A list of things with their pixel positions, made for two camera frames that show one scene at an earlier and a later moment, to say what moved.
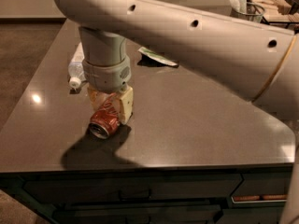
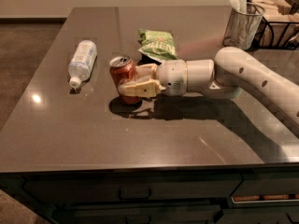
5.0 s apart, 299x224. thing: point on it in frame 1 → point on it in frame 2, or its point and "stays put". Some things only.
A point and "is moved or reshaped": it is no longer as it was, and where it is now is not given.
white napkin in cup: [238, 1] stays put
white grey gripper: [106, 77] → [172, 76]
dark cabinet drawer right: [263, 189] stays put
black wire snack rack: [280, 9] stays put
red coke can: [105, 119] is moved or reshaped
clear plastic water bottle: [76, 72] stays put
